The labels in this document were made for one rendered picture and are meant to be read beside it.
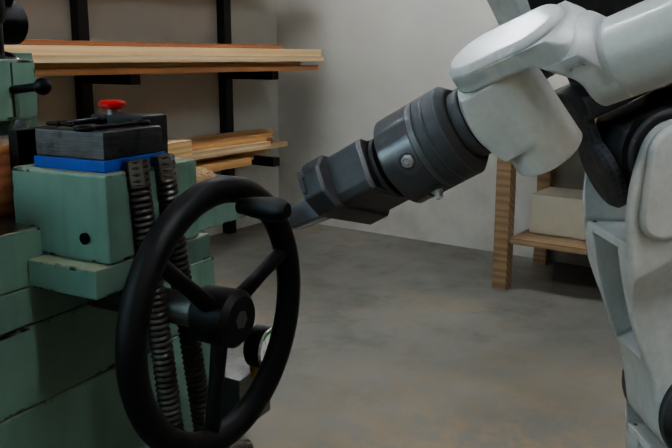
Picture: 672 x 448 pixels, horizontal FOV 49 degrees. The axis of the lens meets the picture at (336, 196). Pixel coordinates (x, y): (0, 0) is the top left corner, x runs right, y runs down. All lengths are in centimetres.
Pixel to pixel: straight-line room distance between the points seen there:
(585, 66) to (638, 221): 38
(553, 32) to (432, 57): 373
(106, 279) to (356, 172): 27
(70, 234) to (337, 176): 28
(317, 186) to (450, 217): 368
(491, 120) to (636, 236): 36
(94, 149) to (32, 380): 26
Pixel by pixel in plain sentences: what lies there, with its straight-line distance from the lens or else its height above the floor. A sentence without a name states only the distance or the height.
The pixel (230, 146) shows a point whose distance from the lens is 396.
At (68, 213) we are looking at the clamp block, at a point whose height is 92.
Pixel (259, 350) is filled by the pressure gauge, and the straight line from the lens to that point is 107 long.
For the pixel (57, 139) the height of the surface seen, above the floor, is 99.
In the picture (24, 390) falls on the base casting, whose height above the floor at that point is 73.
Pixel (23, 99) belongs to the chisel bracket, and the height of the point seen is 102.
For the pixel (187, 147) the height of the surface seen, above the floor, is 93.
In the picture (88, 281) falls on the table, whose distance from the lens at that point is 76.
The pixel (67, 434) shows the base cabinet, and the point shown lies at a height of 66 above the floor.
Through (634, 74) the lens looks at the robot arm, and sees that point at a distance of 59.
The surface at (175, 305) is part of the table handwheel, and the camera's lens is 80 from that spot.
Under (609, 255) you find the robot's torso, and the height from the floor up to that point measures 81.
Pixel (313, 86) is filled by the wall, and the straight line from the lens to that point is 478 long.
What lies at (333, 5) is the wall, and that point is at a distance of 469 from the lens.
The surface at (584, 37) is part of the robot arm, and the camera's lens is 60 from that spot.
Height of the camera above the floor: 107
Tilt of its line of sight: 11 degrees down
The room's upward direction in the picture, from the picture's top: straight up
